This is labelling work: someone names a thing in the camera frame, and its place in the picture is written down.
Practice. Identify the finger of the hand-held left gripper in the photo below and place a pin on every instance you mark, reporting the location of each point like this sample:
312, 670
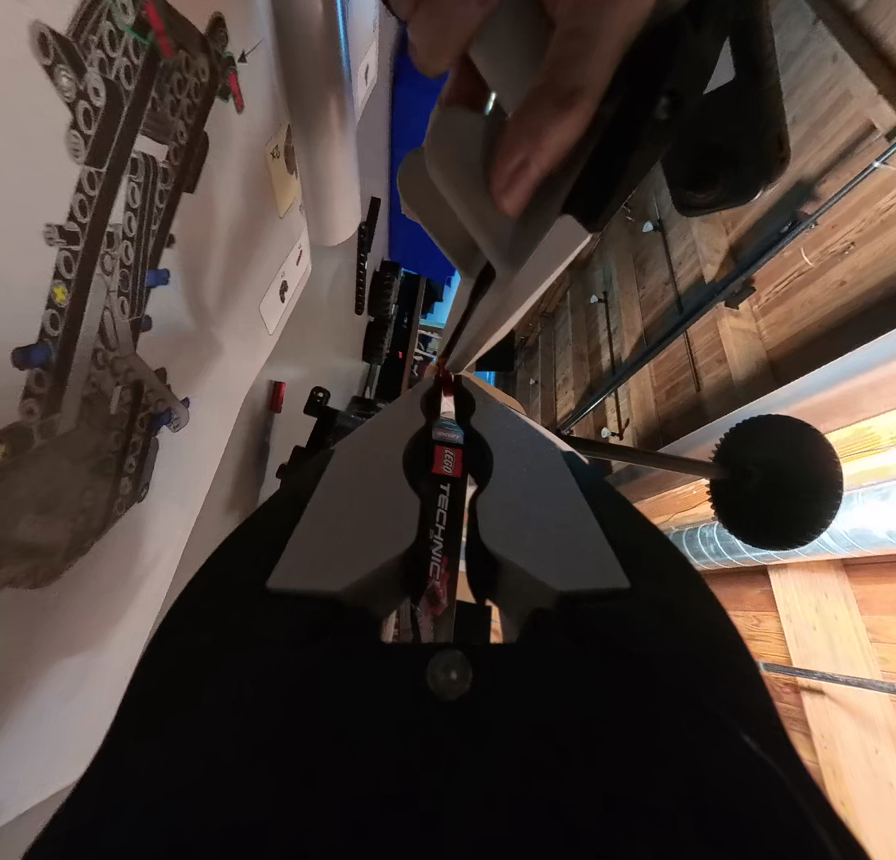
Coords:
532, 279
467, 300

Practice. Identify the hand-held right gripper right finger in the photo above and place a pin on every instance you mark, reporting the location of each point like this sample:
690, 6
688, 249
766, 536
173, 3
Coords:
553, 524

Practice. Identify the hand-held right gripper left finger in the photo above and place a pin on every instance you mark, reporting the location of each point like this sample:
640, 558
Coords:
329, 524

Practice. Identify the red toy pin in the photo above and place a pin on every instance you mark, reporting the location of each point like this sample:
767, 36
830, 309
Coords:
444, 382
278, 396

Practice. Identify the person's left hand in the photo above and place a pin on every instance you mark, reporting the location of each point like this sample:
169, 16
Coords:
581, 69

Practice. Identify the black toy tire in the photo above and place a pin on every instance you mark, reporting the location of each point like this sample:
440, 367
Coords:
385, 289
379, 342

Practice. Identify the black toy beam with holes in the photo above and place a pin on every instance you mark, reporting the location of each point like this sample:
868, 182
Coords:
365, 258

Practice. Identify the small black toy connector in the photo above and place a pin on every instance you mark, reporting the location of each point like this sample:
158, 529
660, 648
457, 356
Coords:
316, 403

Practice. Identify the blue box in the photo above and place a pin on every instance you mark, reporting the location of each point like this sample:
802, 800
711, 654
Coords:
420, 174

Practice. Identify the black knurled knob on rod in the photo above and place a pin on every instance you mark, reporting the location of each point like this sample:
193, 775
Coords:
777, 482

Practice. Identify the toy building instruction booklet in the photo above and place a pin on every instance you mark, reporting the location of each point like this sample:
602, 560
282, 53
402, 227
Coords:
210, 314

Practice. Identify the black ceiling light rail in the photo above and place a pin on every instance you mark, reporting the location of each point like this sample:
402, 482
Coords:
740, 293

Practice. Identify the silver ventilation duct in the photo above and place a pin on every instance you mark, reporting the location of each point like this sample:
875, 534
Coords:
826, 531

